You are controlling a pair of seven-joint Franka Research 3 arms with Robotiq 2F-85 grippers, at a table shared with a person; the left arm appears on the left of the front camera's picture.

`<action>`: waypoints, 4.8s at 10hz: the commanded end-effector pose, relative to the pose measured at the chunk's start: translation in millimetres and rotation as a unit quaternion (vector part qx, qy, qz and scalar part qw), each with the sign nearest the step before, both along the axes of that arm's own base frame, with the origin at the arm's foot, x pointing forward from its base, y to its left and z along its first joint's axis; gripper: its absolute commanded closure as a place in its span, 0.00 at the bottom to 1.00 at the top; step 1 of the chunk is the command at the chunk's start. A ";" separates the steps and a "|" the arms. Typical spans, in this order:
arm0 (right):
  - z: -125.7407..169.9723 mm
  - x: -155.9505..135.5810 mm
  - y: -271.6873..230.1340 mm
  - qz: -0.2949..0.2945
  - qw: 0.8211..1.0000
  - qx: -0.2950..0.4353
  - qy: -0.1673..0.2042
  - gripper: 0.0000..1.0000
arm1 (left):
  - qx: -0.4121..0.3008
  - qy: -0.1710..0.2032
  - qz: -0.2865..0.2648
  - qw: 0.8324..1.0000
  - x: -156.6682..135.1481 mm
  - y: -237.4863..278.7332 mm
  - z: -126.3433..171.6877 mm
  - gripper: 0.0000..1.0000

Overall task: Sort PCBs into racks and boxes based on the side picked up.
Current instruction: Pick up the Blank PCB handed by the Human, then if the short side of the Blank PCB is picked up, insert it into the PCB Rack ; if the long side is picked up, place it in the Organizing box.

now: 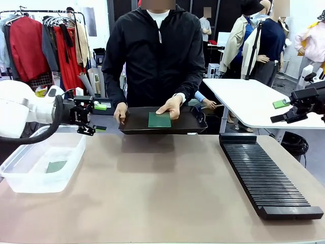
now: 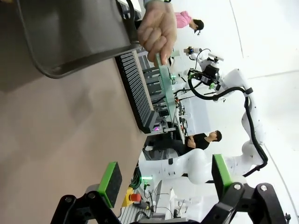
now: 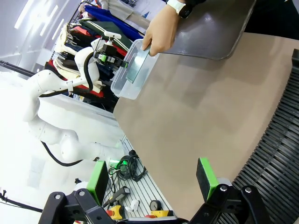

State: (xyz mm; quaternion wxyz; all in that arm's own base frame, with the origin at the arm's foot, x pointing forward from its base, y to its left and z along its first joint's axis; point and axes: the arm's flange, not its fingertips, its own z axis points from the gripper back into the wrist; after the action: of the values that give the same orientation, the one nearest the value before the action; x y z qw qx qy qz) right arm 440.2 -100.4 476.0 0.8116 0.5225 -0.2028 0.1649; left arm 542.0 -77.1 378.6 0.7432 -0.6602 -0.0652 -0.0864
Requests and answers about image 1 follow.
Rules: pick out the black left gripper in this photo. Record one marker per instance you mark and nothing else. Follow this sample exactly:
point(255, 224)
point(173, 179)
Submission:
point(80, 111)

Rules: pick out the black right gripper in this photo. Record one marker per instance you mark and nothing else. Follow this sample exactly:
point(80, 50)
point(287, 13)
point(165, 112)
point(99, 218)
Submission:
point(308, 100)

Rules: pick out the black plastic tray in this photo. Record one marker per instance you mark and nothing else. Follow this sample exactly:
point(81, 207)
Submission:
point(137, 122)

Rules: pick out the green PCB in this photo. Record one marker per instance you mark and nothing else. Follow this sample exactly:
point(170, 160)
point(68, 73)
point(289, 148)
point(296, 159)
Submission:
point(158, 122)
point(56, 167)

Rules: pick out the person's right forearm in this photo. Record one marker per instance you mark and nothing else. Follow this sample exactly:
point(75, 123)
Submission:
point(113, 86)

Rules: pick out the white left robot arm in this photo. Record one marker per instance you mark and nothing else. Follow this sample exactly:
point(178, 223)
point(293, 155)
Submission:
point(17, 109)

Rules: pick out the person's left forearm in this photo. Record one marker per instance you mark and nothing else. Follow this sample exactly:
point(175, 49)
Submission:
point(193, 84)

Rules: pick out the person's right hand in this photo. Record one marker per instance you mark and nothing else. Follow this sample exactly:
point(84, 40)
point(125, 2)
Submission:
point(120, 111)

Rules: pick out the seated bystander's hand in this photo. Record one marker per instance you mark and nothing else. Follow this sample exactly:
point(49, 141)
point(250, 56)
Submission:
point(210, 104)

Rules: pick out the person's left hand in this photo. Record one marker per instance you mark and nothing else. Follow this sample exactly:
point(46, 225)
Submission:
point(174, 106)

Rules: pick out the white side table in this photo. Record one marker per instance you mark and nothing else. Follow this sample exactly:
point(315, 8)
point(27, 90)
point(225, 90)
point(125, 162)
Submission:
point(254, 101)

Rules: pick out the beige paper roll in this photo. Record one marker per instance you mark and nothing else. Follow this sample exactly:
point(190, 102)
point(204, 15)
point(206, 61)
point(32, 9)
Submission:
point(92, 80)

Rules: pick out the long red dress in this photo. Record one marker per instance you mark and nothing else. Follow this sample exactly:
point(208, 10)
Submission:
point(68, 66)

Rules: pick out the yellow bag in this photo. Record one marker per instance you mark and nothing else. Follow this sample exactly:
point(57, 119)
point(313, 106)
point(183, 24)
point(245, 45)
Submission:
point(40, 92)

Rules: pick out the black tripod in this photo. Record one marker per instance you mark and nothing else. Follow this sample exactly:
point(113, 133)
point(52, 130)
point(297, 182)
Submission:
point(252, 53)

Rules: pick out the black slotted PCB rack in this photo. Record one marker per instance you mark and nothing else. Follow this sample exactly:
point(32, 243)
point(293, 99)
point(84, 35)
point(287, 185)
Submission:
point(261, 172)

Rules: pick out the mannequin in navy top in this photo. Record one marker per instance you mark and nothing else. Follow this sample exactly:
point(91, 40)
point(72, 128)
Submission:
point(273, 43)

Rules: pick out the mannequin in pink top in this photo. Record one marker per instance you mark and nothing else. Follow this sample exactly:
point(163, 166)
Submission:
point(311, 45)

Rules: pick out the beige hanging garment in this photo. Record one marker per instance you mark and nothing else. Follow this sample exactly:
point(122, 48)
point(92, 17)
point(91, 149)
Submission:
point(81, 43)

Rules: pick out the dark grey hanging garment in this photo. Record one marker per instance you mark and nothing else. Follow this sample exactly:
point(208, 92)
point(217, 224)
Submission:
point(49, 48)

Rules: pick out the mannequin in beige coat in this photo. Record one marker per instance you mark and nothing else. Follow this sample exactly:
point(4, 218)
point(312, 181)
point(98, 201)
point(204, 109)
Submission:
point(237, 38)

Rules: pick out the person in black jacket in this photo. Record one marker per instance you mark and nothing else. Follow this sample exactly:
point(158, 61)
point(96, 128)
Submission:
point(155, 56)

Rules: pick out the black clothes rack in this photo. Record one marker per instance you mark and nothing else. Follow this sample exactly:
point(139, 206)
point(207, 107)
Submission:
point(76, 30)

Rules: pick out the clear plastic storage box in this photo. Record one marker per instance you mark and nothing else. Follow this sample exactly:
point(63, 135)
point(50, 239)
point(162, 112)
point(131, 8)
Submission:
point(30, 183)

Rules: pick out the red jacket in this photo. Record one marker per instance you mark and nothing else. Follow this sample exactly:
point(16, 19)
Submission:
point(25, 48)

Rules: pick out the black hat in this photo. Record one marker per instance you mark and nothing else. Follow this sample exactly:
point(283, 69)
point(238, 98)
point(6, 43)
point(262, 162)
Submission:
point(253, 6)

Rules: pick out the bystander in grey shirt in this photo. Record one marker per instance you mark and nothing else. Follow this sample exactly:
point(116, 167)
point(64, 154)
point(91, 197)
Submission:
point(206, 25)

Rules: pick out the light grey hanging garment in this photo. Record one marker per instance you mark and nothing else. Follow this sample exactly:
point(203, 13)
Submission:
point(3, 43)

